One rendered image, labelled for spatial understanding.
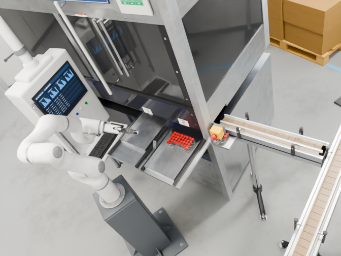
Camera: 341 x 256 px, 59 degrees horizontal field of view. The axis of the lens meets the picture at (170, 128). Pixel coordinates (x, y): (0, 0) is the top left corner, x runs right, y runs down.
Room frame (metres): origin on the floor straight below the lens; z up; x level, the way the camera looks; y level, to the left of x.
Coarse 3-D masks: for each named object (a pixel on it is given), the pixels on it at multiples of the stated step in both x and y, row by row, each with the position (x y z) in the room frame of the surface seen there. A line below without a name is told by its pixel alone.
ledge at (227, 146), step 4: (232, 136) 1.27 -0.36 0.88; (228, 140) 1.25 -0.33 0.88; (232, 140) 1.24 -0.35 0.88; (216, 144) 1.26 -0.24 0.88; (220, 144) 1.25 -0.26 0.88; (224, 144) 1.24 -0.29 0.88; (228, 144) 1.22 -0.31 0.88; (232, 144) 1.22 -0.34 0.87; (224, 148) 1.22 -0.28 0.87; (228, 148) 1.19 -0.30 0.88
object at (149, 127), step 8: (144, 112) 1.85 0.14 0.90; (136, 120) 1.79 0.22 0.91; (144, 120) 1.79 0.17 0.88; (152, 120) 1.75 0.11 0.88; (160, 120) 1.71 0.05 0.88; (168, 120) 1.65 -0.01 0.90; (136, 128) 1.75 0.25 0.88; (144, 128) 1.71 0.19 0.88; (152, 128) 1.67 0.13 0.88; (160, 128) 1.63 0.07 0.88; (128, 136) 1.70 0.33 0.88; (136, 136) 1.66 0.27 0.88; (144, 136) 1.62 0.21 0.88; (152, 136) 1.59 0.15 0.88; (128, 144) 1.61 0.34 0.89; (136, 144) 1.58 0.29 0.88; (144, 144) 1.55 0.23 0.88
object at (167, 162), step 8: (168, 136) 1.50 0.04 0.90; (160, 144) 1.45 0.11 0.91; (160, 152) 1.41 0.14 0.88; (168, 152) 1.37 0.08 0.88; (176, 152) 1.35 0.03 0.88; (184, 152) 1.31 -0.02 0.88; (192, 152) 1.26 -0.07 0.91; (152, 160) 1.37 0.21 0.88; (160, 160) 1.34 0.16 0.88; (168, 160) 1.31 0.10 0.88; (176, 160) 1.28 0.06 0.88; (184, 160) 1.25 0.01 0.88; (152, 168) 1.31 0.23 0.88; (160, 168) 1.28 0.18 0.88; (168, 168) 1.25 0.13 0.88; (176, 168) 1.22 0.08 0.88; (168, 176) 1.19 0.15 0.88; (176, 176) 1.14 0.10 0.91
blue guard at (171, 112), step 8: (96, 88) 2.15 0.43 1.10; (104, 88) 2.06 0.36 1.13; (112, 88) 1.96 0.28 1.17; (104, 96) 2.12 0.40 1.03; (112, 96) 2.02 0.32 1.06; (120, 96) 1.92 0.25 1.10; (128, 96) 1.84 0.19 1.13; (136, 96) 1.76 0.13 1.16; (128, 104) 1.89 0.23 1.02; (136, 104) 1.80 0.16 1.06; (144, 104) 1.72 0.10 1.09; (152, 104) 1.65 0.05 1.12; (160, 104) 1.58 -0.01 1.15; (168, 104) 1.51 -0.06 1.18; (152, 112) 1.68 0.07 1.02; (160, 112) 1.61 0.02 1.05; (168, 112) 1.54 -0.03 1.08; (176, 112) 1.48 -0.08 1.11; (184, 112) 1.42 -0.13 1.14; (176, 120) 1.50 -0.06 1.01
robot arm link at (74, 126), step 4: (68, 116) 1.34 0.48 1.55; (68, 120) 1.30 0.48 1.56; (72, 120) 1.32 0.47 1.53; (76, 120) 1.34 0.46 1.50; (80, 120) 1.37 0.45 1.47; (68, 124) 1.28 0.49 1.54; (72, 124) 1.30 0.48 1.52; (76, 124) 1.32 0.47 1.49; (80, 124) 1.35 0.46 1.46; (68, 128) 1.28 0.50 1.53; (72, 128) 1.30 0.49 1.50; (76, 128) 1.32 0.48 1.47; (80, 128) 1.34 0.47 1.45; (72, 132) 1.34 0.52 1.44; (76, 132) 1.33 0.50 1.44; (80, 132) 1.33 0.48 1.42; (72, 136) 1.36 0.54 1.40; (76, 136) 1.34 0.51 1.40; (80, 136) 1.33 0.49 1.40; (84, 136) 1.39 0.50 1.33; (88, 136) 1.39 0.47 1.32; (92, 136) 1.39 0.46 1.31; (76, 140) 1.35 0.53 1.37; (80, 140) 1.33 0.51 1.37; (84, 140) 1.33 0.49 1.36; (88, 140) 1.35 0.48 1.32; (92, 140) 1.38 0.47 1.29
